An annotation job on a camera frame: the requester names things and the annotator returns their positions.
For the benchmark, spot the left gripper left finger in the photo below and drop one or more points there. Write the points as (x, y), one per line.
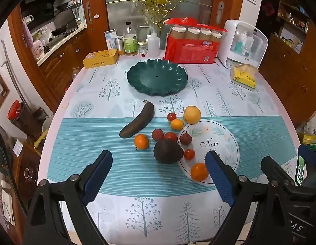
(45, 224)

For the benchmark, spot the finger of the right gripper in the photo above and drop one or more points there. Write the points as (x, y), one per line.
(307, 154)
(278, 179)

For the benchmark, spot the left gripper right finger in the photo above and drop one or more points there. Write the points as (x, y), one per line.
(271, 224)

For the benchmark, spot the orange tangerine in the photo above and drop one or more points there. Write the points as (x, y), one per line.
(199, 172)
(141, 142)

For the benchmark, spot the dark red plum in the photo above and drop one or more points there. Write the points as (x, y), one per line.
(157, 134)
(185, 139)

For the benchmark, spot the large yellow orange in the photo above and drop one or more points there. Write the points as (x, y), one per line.
(192, 115)

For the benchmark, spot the dark avocado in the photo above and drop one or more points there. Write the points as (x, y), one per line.
(168, 151)

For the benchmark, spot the overripe dark banana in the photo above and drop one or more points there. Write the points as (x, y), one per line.
(140, 122)

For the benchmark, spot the smartphone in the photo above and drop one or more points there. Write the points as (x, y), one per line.
(299, 177)

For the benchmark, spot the red cherry tomato lower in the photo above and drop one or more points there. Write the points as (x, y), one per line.
(189, 154)

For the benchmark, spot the red cherry tomato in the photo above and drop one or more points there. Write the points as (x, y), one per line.
(171, 116)
(189, 154)

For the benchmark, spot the yellow tissue pack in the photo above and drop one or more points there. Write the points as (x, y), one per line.
(244, 75)

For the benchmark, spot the small yellow-orange citrus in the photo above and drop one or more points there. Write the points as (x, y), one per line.
(177, 124)

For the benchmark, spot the tree pattern tablecloth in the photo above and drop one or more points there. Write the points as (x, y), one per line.
(159, 121)

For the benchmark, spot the red cherry tomato top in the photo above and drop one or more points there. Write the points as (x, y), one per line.
(171, 116)

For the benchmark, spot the white countertop appliance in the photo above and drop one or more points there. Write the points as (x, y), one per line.
(242, 44)

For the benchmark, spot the yellow cardboard box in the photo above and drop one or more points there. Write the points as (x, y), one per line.
(101, 58)

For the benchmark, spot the dark green scalloped plate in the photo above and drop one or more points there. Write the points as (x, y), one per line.
(157, 77)

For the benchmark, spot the red package with jars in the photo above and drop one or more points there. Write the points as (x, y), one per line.
(191, 42)

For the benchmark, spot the silver metal can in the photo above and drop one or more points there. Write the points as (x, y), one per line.
(119, 42)

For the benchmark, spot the green label glass bottle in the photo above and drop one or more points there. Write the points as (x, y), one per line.
(130, 40)

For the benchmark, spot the white blue carton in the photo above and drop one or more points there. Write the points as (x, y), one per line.
(110, 37)

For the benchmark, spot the small glass jar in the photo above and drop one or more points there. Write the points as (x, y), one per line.
(142, 48)

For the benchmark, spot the white squeeze bottle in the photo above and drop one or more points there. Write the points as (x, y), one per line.
(153, 42)

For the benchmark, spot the gold door ornament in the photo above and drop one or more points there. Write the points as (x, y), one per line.
(155, 12)

